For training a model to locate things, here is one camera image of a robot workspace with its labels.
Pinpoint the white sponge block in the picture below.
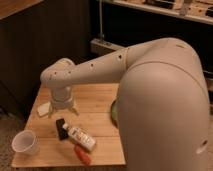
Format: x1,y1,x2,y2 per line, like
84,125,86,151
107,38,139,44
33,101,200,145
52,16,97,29
37,102,50,117

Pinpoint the orange carrot toy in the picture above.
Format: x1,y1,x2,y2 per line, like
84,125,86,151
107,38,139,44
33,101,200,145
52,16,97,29
74,145,91,166

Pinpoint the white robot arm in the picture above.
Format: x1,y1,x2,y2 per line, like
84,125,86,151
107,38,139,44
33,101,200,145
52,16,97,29
40,38,210,171

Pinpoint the black rectangular bar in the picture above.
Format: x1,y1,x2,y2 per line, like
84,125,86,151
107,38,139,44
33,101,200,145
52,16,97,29
56,118,68,140

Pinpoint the white ceramic cup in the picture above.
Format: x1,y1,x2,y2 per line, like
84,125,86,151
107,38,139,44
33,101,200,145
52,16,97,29
11,130,38,155

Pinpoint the white plastic bottle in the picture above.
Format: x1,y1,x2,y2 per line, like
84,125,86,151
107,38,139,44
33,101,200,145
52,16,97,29
62,123,96,152

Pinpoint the upper wooden shelf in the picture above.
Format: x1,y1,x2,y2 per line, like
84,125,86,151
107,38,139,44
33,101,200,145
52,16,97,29
102,0,213,26

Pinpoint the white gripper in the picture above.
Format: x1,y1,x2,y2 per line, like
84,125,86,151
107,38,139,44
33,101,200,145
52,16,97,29
48,96,79,118

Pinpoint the green ceramic bowl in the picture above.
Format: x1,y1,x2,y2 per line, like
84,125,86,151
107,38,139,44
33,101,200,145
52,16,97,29
111,100,118,127

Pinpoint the metal shelf rail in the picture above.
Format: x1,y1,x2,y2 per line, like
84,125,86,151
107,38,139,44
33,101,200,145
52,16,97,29
90,38,122,56

